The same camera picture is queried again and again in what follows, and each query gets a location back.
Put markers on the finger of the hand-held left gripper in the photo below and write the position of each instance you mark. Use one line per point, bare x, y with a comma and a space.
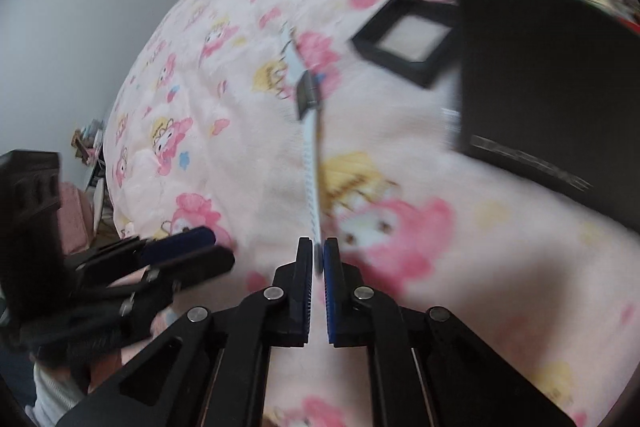
195, 269
175, 244

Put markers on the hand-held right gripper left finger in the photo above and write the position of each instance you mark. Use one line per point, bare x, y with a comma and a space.
306, 272

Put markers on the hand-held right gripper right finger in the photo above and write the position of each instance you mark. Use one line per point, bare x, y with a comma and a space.
330, 287

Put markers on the white band smart watch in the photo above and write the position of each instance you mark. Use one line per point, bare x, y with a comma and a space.
311, 157

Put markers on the dark grey storage box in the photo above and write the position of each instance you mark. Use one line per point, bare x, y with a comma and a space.
540, 97

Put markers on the person's left forearm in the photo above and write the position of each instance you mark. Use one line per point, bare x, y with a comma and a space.
55, 394

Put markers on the person's left hand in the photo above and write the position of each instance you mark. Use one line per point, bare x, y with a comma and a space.
105, 369

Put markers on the pink chair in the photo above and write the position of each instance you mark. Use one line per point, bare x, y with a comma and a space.
75, 217

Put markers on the small cluttered side table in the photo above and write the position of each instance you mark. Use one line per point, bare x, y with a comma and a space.
92, 147

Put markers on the pink printed blanket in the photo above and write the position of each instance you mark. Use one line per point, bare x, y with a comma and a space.
225, 82

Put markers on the small black square tray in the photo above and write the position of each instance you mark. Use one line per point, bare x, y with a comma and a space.
395, 63

